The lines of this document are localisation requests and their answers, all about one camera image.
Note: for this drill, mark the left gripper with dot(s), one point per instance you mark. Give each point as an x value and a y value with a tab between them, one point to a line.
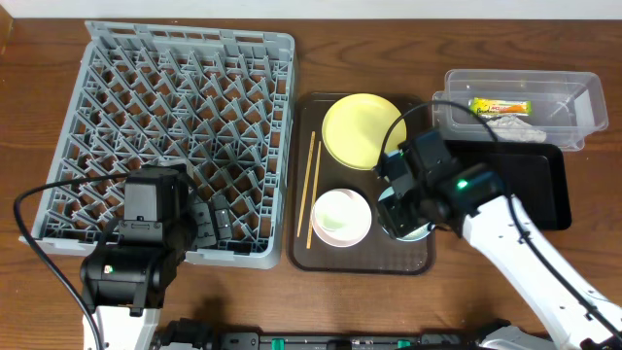
209	224

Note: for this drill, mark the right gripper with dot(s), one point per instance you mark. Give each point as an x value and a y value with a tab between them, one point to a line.
396	217

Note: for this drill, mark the light blue bowl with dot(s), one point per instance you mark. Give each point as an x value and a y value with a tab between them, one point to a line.
416	234

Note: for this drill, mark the green snack wrapper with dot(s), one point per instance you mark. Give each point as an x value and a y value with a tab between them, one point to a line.
492	108

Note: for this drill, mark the pink white bowl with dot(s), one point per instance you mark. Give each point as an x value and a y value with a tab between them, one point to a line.
341	218

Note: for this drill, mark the white napkin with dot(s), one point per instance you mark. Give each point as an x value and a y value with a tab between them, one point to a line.
511	128

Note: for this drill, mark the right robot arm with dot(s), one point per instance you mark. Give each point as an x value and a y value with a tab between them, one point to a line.
492	220

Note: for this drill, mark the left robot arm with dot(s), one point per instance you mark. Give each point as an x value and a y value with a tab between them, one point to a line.
136	258

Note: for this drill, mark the grey dishwasher rack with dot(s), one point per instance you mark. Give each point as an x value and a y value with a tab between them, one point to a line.
219	101

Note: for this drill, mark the yellow plate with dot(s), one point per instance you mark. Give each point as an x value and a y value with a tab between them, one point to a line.
354	127

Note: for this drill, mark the right wooden chopstick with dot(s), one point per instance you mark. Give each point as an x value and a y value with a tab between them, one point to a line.
314	196

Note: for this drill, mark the wooden chopstick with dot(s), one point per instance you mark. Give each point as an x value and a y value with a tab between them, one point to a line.
305	183
314	196

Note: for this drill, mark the brown serving tray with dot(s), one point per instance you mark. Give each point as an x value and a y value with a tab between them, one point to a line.
377	253

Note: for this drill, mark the black tray bin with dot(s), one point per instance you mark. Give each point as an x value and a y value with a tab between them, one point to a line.
535	172

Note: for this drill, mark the left wooden chopstick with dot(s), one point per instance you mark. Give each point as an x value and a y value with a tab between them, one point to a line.
305	183

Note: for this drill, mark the clear plastic bin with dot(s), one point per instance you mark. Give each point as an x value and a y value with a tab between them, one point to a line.
567	106

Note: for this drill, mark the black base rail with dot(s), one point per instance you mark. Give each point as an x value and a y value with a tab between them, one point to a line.
316	341

